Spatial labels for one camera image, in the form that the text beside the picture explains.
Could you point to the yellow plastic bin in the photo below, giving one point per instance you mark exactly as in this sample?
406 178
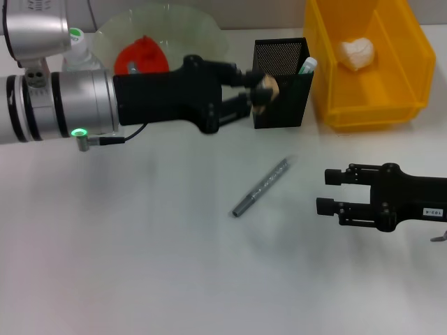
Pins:
373 94

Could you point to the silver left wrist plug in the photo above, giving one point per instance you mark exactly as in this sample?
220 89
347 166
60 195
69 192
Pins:
132 67

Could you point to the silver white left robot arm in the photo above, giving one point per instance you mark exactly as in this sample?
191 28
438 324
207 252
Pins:
70 104

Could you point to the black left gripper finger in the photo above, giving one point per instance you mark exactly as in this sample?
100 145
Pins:
262 97
249 79

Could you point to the beige barcode eraser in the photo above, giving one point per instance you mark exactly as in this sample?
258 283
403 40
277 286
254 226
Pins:
272 84

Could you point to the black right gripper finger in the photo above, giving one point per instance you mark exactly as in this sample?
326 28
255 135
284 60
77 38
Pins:
325 206
334 176

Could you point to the green glass fruit bowl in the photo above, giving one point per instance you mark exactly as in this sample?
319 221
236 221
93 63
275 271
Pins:
195 38

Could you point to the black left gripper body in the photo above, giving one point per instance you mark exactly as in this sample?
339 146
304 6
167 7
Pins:
164 97

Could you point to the orange fruit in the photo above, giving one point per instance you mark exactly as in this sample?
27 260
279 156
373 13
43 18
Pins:
146 56

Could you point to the white paper ball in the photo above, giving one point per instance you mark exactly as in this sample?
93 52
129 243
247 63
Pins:
356 54

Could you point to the black mesh pen holder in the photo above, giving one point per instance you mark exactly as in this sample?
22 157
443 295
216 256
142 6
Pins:
290 104

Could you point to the green utility knife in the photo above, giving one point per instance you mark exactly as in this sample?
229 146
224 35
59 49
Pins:
308 65

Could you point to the grey marker pen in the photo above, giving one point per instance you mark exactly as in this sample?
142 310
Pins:
262 186

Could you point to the clear green-label water bottle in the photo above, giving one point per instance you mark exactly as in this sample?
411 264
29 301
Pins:
82 56

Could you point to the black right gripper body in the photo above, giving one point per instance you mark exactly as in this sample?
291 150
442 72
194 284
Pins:
412 199

